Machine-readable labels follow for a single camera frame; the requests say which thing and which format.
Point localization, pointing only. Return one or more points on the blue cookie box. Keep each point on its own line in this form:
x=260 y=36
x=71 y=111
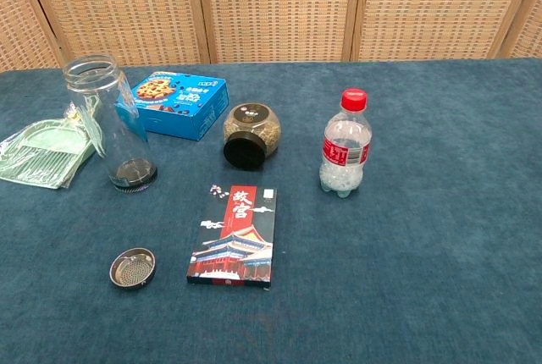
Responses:
x=192 y=103

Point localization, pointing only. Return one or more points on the clear glass jar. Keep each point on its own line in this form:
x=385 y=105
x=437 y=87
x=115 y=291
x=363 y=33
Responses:
x=98 y=97

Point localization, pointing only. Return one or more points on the round metal strainer lid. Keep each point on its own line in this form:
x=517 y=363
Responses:
x=132 y=271

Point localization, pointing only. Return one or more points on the woven wooden folding screen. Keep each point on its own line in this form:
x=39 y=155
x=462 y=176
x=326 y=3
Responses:
x=275 y=8

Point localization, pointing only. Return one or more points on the tea jar with black lid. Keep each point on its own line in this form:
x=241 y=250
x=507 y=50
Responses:
x=250 y=127

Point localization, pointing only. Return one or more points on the plastic bottle with red cap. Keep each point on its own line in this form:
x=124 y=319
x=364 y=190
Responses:
x=345 y=148

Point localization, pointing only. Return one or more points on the dark palace print card box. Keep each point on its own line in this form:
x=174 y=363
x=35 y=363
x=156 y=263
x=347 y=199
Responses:
x=237 y=237

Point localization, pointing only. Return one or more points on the blue table cloth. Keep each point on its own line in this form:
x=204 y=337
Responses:
x=402 y=254

